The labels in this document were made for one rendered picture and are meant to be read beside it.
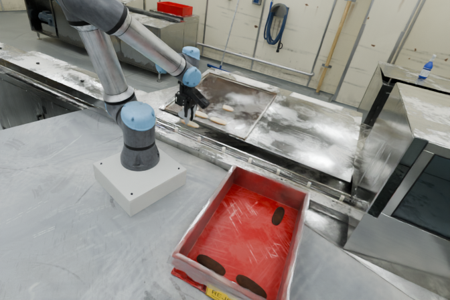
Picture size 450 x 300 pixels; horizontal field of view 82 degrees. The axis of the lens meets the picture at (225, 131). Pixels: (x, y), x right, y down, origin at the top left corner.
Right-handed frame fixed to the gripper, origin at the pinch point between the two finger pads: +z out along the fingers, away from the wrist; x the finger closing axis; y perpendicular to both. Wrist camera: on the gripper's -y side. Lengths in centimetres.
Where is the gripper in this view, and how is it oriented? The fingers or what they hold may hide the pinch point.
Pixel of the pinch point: (190, 120)
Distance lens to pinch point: 129.1
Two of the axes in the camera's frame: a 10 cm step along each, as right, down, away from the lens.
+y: -8.9, -3.4, 3.1
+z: -1.4, 8.4, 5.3
